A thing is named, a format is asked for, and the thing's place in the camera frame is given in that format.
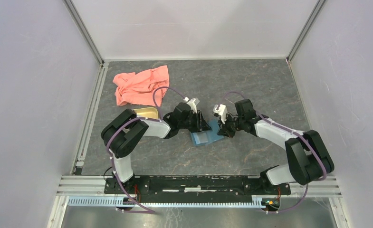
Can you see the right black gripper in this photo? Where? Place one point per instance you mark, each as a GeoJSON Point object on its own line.
{"type": "Point", "coordinates": [224, 130]}

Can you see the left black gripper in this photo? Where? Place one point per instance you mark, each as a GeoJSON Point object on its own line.
{"type": "Point", "coordinates": [198, 117]}

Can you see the blue card holder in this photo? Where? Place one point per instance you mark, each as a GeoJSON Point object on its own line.
{"type": "Point", "coordinates": [207, 137]}

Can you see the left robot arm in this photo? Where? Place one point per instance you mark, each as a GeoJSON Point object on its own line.
{"type": "Point", "coordinates": [122, 135]}

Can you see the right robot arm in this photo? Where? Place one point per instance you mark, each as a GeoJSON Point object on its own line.
{"type": "Point", "coordinates": [307, 156]}

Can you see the gold oval tray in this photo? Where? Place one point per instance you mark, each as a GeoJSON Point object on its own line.
{"type": "Point", "coordinates": [148, 112]}

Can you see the pink crumpled cloth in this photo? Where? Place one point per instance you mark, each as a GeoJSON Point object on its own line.
{"type": "Point", "coordinates": [138, 88]}

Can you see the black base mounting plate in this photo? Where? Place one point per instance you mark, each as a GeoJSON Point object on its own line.
{"type": "Point", "coordinates": [201, 189]}

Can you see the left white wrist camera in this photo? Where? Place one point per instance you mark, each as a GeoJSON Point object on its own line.
{"type": "Point", "coordinates": [192, 103]}

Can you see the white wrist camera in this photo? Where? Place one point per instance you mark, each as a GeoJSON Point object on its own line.
{"type": "Point", "coordinates": [192, 103]}
{"type": "Point", "coordinates": [220, 111]}

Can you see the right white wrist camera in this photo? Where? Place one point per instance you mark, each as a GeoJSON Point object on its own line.
{"type": "Point", "coordinates": [220, 111]}

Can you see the aluminium frame rail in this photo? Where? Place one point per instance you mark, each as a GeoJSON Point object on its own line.
{"type": "Point", "coordinates": [97, 201]}

